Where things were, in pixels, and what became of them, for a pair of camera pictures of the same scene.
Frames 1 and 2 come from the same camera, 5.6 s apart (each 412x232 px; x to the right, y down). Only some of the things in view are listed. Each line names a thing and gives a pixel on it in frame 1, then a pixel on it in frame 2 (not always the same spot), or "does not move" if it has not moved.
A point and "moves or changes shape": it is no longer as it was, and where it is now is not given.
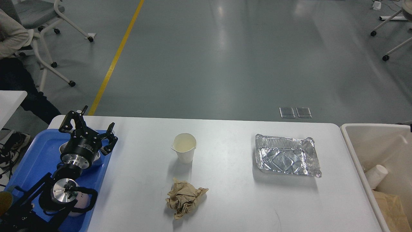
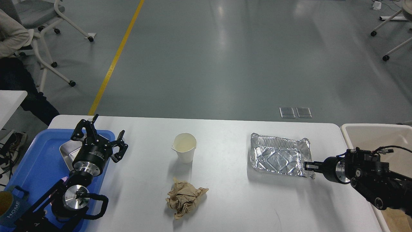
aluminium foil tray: (286, 155) moves or changes shape
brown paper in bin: (393, 212) does not move
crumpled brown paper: (182, 197) does not move
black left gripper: (84, 143) to (96, 150)
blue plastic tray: (40, 159) does not move
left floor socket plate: (287, 112) does not move
